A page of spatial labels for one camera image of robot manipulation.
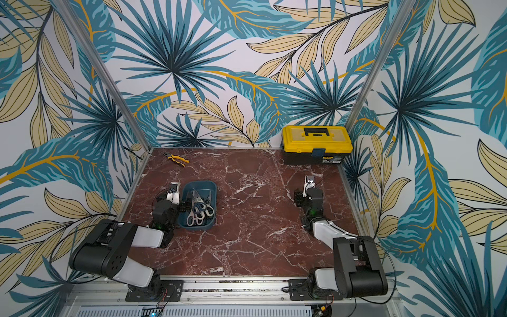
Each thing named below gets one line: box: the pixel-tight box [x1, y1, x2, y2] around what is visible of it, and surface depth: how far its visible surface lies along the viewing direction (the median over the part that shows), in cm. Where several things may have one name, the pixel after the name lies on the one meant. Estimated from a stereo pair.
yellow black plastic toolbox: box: [281, 125, 354, 166], surface depth 105 cm
